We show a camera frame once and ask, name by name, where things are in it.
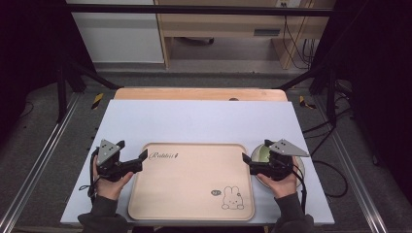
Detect black metal stand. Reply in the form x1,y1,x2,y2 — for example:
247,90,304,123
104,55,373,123
55,57,121,124
277,60,338,128

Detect wooden table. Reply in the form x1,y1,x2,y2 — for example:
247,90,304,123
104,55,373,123
114,86,289,102

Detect light wooden desk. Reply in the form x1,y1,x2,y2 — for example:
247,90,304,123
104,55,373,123
154,0,336,71

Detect aluminium floor rail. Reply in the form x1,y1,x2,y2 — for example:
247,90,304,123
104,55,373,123
0,92,83,233
311,96,390,233

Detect white cabinet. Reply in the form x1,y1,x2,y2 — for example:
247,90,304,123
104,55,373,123
65,0,165,64

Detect black horizontal frame bar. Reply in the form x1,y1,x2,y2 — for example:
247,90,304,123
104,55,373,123
64,3,335,17

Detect black floor cable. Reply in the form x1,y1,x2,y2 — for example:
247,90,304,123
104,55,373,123
301,106,354,199

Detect yellow black tape strip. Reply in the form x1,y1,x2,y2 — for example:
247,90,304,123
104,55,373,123
90,92,105,111
297,95,318,110

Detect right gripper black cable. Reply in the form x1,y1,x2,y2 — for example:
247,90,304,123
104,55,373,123
291,164,309,216

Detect person's left hand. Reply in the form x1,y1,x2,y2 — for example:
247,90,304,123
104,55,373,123
92,157,134,201

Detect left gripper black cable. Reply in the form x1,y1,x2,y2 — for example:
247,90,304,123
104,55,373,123
79,148,101,206

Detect pale green round plate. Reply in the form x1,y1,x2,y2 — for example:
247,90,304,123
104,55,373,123
251,143,306,189

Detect beige wooden tray rabbit print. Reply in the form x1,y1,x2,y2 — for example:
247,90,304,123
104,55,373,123
127,142,256,221

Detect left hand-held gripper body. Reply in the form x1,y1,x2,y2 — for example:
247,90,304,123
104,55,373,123
96,139,130,183

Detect person's right hand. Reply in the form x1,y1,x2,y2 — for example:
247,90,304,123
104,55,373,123
257,160,299,199

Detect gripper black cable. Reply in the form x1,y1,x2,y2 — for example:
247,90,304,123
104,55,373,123
79,148,101,206
291,164,309,216

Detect hanging black cables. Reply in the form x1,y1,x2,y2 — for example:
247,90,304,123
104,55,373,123
281,15,318,71

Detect white wall socket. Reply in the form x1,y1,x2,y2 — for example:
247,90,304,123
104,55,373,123
275,0,303,9

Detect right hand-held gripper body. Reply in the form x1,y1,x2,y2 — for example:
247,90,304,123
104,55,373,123
261,139,310,182

